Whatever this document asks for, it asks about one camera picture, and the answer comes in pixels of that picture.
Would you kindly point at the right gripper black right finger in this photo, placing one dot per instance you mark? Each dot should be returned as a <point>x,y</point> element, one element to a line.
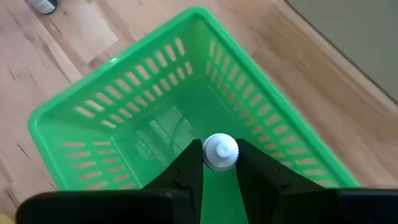
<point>258,174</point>

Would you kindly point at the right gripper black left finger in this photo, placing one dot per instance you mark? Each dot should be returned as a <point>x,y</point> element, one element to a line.
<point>186,168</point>

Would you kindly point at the green slotted plastic basket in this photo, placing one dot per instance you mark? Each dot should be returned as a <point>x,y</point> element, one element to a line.
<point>199,102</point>

